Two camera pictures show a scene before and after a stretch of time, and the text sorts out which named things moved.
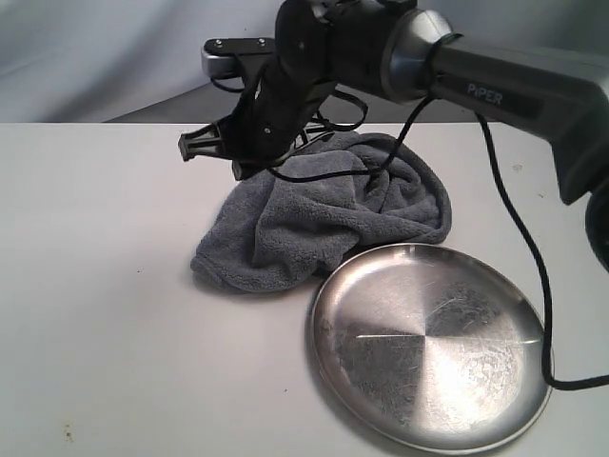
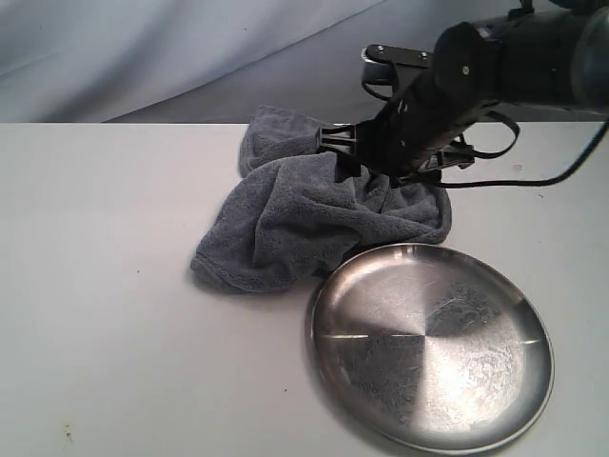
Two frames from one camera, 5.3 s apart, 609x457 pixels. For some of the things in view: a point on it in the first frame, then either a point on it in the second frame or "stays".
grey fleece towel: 283,228 stays
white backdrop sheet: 141,61 stays
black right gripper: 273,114 → 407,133
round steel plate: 430,348 stays
